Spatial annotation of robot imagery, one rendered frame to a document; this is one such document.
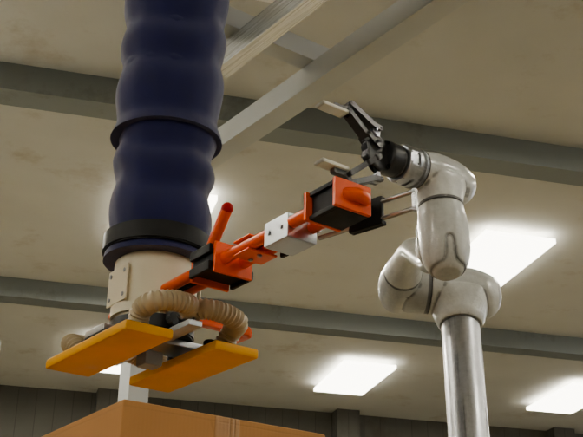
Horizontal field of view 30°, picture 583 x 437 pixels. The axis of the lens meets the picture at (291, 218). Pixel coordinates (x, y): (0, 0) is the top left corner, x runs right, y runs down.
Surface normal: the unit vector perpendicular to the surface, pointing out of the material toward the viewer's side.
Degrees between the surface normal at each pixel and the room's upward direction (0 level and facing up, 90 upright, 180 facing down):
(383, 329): 90
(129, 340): 180
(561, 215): 180
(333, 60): 90
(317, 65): 90
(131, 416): 90
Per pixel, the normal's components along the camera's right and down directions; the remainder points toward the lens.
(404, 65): -0.02, 0.91
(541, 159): 0.26, -0.39
